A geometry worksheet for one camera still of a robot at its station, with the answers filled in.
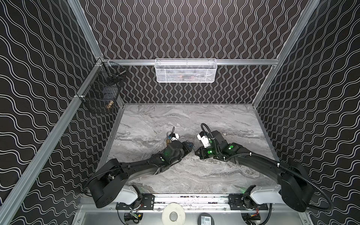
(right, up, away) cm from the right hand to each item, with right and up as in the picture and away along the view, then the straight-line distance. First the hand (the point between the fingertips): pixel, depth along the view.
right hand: (196, 153), depth 82 cm
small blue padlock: (-3, +5, 0) cm, 6 cm away
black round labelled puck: (+3, -29, -13) cm, 32 cm away
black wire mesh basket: (-63, +35, +11) cm, 73 cm away
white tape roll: (-13, -26, -9) cm, 30 cm away
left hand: (+1, +4, -4) cm, 6 cm away
